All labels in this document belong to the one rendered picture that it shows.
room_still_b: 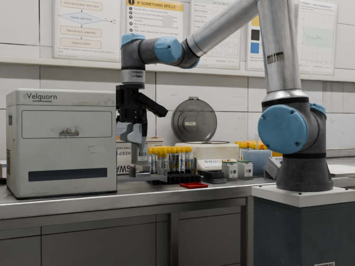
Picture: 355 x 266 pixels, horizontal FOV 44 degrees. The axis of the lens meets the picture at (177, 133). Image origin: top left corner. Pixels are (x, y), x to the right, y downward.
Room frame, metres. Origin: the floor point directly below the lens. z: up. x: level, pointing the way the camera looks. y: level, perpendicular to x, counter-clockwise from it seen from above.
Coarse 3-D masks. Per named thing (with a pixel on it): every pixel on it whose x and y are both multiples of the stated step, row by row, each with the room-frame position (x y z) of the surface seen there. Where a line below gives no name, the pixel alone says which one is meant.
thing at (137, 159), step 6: (132, 144) 1.38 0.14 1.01; (138, 144) 1.36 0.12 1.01; (132, 150) 1.38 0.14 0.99; (138, 150) 1.35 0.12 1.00; (144, 150) 1.36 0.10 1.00; (132, 156) 1.38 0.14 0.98; (138, 156) 1.35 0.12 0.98; (144, 156) 1.36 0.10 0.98; (132, 162) 1.38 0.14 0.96; (138, 162) 1.35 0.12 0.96; (144, 162) 1.36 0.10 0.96
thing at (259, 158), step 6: (246, 150) 1.67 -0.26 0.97; (252, 150) 1.67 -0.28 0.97; (258, 150) 1.67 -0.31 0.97; (264, 150) 1.67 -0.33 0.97; (270, 150) 1.68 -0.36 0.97; (246, 156) 1.66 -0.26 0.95; (252, 156) 1.65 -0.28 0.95; (258, 156) 1.66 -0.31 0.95; (264, 156) 1.67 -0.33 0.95; (270, 156) 1.68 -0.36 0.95; (252, 162) 1.65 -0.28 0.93; (258, 162) 1.66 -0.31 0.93; (264, 162) 1.67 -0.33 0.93; (258, 168) 1.66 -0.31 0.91; (264, 168) 1.67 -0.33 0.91; (258, 174) 1.66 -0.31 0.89
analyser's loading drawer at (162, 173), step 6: (132, 168) 1.37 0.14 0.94; (144, 168) 1.40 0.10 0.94; (150, 168) 1.36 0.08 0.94; (162, 168) 1.41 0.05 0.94; (132, 174) 1.37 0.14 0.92; (138, 174) 1.35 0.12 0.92; (144, 174) 1.36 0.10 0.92; (150, 174) 1.36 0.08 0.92; (156, 174) 1.42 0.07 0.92; (162, 174) 1.40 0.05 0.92; (120, 180) 1.32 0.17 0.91; (126, 180) 1.33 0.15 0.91; (132, 180) 1.34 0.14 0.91; (138, 180) 1.35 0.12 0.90; (144, 180) 1.35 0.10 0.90; (162, 180) 1.40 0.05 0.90
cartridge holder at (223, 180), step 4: (204, 172) 1.54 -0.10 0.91; (208, 172) 1.52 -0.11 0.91; (212, 172) 1.56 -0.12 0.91; (216, 172) 1.56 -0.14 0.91; (220, 172) 1.51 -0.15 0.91; (204, 176) 1.54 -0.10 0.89; (208, 176) 1.52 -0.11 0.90; (212, 176) 1.50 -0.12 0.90; (216, 176) 1.51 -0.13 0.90; (220, 176) 1.51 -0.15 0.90; (204, 180) 1.54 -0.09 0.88; (208, 180) 1.51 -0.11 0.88; (212, 180) 1.49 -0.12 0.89; (216, 180) 1.49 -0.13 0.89; (220, 180) 1.49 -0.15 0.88; (224, 180) 1.50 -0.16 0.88
